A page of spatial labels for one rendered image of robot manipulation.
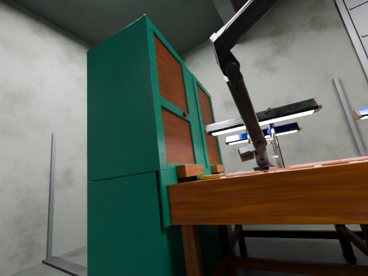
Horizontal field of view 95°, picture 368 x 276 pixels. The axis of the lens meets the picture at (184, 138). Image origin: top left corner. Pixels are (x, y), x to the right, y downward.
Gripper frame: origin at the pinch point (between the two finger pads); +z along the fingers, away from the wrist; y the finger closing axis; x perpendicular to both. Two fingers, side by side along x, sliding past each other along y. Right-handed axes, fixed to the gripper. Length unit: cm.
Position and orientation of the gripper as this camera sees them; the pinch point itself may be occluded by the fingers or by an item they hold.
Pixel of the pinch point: (264, 172)
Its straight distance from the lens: 103.2
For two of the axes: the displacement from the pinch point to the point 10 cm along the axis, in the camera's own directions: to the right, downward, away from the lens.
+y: -9.0, 1.9, 4.0
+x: -1.9, 6.5, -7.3
